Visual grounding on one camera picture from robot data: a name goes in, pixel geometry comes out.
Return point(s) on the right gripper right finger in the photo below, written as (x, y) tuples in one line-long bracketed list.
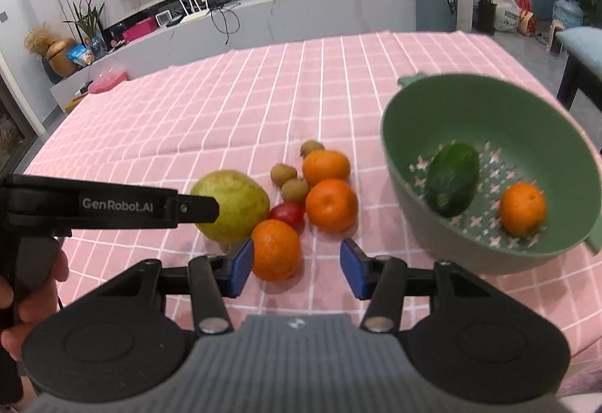
[(384, 282)]

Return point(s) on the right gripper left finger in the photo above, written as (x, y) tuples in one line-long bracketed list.
[(207, 281)]

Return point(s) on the orange mandarin front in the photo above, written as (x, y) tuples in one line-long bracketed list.
[(277, 250)]

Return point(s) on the orange mandarin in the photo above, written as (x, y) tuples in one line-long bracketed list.
[(325, 164), (277, 250), (332, 206), (522, 210)]

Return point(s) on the yellow green pear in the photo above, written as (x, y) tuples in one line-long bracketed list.
[(242, 205)]

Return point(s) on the red tomato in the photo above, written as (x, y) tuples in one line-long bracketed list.
[(291, 213)]

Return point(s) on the brown kiwi fruit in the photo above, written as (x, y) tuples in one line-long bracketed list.
[(295, 190), (281, 173), (309, 147)]

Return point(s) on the green cucumber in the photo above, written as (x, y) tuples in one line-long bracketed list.
[(452, 179)]

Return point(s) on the person's left hand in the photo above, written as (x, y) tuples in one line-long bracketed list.
[(39, 305)]

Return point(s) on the green colander bowl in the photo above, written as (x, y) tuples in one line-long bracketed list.
[(519, 138)]

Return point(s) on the orange mandarin in bowl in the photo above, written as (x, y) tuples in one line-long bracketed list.
[(522, 210)]

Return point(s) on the pink checkered tablecloth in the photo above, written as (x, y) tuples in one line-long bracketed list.
[(251, 109)]

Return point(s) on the white wifi router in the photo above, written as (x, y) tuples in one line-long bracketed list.
[(194, 9)]

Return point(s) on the white tv console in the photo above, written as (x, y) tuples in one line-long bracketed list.
[(253, 23)]

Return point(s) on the light blue cushioned bench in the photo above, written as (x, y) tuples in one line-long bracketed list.
[(583, 68)]

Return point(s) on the grey pedal trash bin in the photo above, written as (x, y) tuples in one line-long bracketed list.
[(436, 15)]

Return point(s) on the white plastic bag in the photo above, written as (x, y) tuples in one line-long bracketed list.
[(506, 16)]

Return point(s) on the blue water jug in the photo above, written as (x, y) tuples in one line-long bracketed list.
[(568, 12)]

